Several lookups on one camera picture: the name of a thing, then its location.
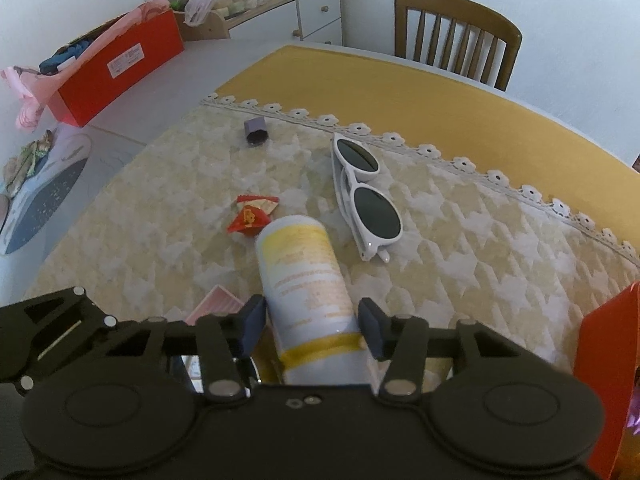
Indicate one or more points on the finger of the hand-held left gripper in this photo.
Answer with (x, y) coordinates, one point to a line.
(15, 345)

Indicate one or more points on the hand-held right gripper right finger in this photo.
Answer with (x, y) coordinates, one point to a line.
(372, 330)

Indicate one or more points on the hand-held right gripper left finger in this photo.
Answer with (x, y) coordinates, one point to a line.
(252, 325)

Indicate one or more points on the white yellow bottle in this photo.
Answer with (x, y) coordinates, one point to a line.
(300, 270)

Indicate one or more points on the red candy wrapper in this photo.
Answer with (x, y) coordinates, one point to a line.
(247, 217)

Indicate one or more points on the small red box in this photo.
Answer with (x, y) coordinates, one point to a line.
(605, 360)

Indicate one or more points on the pink card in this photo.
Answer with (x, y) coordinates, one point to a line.
(215, 302)

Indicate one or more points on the white sunglasses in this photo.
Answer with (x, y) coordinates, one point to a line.
(375, 212)

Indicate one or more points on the grey blue printed mat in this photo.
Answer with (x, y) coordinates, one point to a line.
(50, 185)

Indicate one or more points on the dried flower bundle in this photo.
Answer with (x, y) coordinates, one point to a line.
(30, 155)

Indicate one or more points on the small purple cap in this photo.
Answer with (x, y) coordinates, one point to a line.
(255, 127)

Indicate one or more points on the pink wrapping paper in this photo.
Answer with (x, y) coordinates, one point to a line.
(30, 90)

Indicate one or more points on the dark blue cloth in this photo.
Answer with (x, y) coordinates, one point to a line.
(55, 62)

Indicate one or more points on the large red box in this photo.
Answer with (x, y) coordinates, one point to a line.
(160, 40)

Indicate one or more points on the wooden rack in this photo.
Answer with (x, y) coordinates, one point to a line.
(205, 27)

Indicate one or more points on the white wooden sideboard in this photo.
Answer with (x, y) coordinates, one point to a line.
(320, 10)

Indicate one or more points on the wooden chair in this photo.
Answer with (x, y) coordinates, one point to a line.
(450, 2)

